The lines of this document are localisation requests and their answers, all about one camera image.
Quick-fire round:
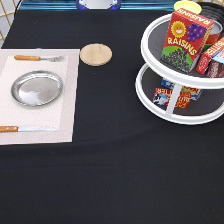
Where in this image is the dark chocolate box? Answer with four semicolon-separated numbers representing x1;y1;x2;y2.
207;49;224;78

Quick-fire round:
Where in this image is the beige woven placemat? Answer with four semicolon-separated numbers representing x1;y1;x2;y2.
0;49;79;145

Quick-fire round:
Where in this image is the red cow milk box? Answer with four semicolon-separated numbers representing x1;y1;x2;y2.
153;88;191;108

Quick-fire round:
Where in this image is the red can upper tier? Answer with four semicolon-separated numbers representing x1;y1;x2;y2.
205;21;223;44

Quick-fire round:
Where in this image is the silver metal plate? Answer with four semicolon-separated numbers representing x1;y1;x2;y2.
11;70;63;107

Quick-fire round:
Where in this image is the round wooden coaster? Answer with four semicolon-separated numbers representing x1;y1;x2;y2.
80;43;112;66

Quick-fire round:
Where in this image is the white two-tier lazy Susan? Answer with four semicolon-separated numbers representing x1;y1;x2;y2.
135;14;224;125

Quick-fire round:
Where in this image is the red raisins box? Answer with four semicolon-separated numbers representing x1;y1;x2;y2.
161;8;215;73

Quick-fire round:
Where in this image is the green yellow cheese can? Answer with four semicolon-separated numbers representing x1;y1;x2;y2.
174;0;202;14

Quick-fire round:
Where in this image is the red butter box upper tier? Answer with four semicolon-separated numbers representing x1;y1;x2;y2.
196;37;224;74

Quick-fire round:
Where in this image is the wooden handled fork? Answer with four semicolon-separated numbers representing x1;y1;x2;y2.
14;55;64;62

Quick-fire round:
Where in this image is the wooden handled knife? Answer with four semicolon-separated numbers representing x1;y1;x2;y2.
0;126;57;133

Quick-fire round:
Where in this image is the blue yellow small box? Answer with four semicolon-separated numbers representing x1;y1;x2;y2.
161;79;202;101

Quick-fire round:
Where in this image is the black bowl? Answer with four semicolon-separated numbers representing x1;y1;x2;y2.
199;2;224;23

